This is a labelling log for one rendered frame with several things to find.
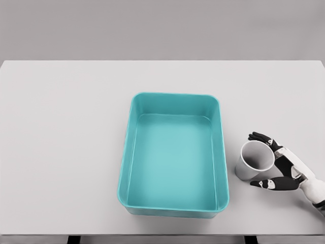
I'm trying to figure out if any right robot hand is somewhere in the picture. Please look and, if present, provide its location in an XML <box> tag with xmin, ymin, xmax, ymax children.
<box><xmin>248</xmin><ymin>131</ymin><xmax>325</xmax><ymax>204</ymax></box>

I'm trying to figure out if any white paper cup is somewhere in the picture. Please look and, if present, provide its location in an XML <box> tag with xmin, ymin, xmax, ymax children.
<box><xmin>234</xmin><ymin>140</ymin><xmax>276</xmax><ymax>181</ymax></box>

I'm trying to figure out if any teal plastic basket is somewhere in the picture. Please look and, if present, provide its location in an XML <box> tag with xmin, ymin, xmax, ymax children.
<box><xmin>116</xmin><ymin>91</ymin><xmax>231</xmax><ymax>220</ymax></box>

